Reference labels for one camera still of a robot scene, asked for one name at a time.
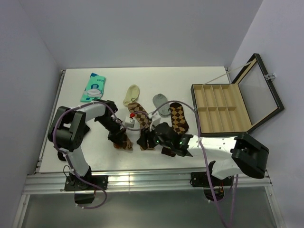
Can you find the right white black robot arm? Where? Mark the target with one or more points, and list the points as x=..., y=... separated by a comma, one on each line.
x=230, y=156

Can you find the brown tan argyle sock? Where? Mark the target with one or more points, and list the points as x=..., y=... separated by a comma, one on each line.
x=140, y=114

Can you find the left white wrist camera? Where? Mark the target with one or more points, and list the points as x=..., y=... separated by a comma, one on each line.
x=129, y=122

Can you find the cream ankle sock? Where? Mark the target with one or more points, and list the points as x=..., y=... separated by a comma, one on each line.
x=132, y=95

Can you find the teal patterned sock pair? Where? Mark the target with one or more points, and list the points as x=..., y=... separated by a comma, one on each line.
x=94, y=88

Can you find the metal wall latch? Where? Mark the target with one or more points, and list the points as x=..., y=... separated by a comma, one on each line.
x=270, y=76

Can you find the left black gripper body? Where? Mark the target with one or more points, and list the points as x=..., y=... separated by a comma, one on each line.
x=115, y=129

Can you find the black blue sock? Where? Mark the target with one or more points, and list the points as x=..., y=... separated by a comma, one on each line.
x=61, y=156

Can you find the dark brown argyle sock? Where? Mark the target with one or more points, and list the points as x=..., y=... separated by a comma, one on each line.
x=178, y=120

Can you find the orange green argyle sock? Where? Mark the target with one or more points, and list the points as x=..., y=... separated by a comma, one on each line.
x=126, y=144

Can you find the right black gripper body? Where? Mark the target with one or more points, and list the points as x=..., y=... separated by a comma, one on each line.
x=154, y=140

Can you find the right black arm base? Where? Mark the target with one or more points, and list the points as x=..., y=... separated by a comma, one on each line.
x=200, y=179

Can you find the black compartment storage box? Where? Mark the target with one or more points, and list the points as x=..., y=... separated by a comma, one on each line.
x=242, y=106

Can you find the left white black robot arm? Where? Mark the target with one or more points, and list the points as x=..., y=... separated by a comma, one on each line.
x=69, y=128

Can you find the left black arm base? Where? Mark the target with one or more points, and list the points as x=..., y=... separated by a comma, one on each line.
x=85, y=183

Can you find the grey ankle sock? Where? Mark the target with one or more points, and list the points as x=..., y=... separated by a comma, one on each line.
x=158, y=101

